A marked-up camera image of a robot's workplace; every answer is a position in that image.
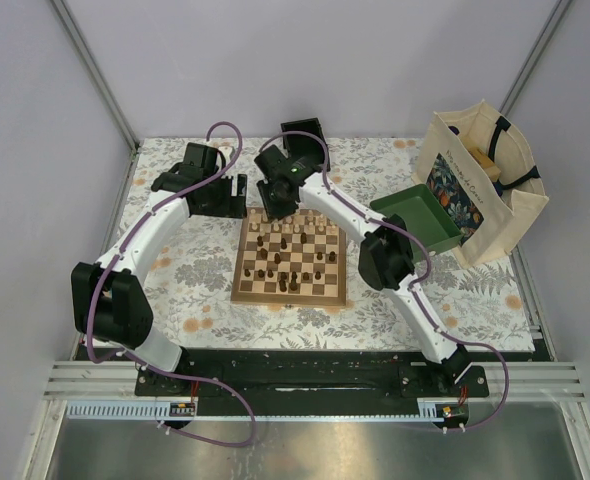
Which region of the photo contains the wooden chess board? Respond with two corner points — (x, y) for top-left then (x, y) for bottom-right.
(231, 206), (347, 308)

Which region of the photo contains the green metal tray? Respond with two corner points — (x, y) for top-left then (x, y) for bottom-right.
(370, 184), (462, 255)

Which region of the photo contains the cream canvas tote bag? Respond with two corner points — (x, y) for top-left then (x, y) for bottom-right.
(412, 101), (549, 268)

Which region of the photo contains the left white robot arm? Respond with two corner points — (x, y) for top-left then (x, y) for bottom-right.
(71, 142), (247, 395)

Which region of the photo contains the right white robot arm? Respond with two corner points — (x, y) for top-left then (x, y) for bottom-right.
(255, 144), (471, 396)

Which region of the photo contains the black plastic bin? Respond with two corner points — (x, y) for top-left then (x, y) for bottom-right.
(280, 117), (325, 153)

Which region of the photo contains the wooden box in bag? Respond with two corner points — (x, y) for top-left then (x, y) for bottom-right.
(467, 146), (501, 182)

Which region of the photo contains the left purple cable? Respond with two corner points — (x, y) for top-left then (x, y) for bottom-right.
(85, 121), (257, 446)

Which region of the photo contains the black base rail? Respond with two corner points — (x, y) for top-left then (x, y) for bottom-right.
(133, 349), (491, 401)

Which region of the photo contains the white slotted cable duct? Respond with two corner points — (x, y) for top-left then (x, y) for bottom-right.
(66, 398), (444, 423)

